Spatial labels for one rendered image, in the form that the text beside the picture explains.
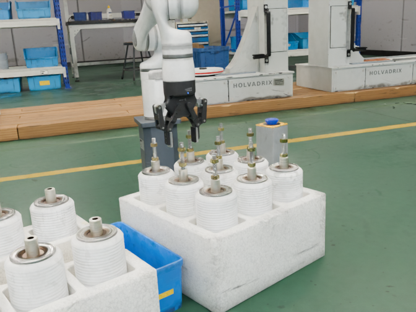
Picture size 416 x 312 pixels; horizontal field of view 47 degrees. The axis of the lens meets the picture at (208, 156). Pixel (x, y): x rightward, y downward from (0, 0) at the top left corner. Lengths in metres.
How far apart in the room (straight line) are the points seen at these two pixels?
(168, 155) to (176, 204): 0.59
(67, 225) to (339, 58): 3.04
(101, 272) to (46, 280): 0.10
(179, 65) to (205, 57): 4.65
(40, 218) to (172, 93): 0.40
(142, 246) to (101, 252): 0.35
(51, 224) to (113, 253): 0.24
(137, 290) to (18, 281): 0.21
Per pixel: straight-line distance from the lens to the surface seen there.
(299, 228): 1.21
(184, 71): 1.07
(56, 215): 1.08
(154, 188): 1.22
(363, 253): 1.37
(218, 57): 5.80
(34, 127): 3.10
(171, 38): 1.07
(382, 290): 1.21
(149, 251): 1.19
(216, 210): 1.04
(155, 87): 1.68
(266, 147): 1.45
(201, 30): 6.78
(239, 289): 1.11
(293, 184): 1.20
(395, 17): 8.29
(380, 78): 4.01
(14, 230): 1.07
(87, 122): 3.10
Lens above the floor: 0.61
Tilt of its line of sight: 15 degrees down
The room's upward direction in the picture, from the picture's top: 3 degrees counter-clockwise
